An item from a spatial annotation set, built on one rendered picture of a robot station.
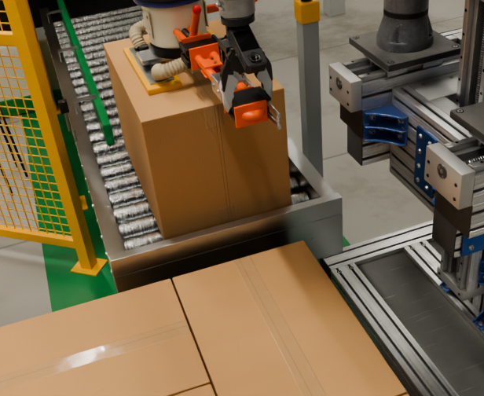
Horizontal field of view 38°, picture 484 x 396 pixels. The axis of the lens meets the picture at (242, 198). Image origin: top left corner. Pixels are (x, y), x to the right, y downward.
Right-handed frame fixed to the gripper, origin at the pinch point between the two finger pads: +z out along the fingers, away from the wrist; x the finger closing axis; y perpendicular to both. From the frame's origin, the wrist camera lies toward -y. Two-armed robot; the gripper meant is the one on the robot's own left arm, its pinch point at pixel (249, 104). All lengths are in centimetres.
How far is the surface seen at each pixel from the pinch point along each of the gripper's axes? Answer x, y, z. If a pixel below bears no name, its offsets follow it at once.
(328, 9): -162, 302, 105
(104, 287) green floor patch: 40, 86, 109
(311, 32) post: -49, 77, 20
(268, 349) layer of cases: 8, -19, 55
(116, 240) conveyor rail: 34, 33, 50
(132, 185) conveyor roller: 22, 71, 57
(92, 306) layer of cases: 45, 14, 55
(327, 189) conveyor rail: -31, 29, 50
